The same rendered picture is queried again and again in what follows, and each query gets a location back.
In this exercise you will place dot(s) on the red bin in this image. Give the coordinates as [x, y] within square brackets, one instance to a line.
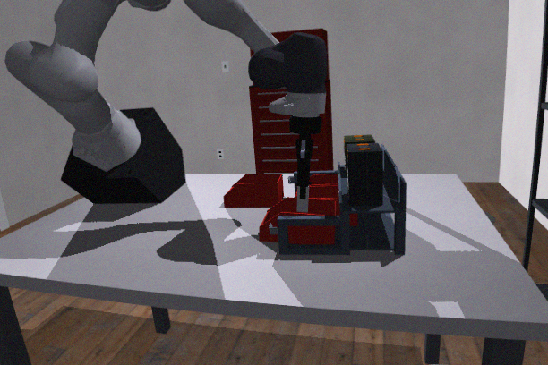
[330, 192]
[301, 234]
[256, 191]
[323, 180]

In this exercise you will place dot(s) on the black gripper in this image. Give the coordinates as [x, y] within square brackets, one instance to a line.
[303, 126]

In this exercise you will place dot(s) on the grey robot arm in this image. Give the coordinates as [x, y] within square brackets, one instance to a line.
[65, 71]

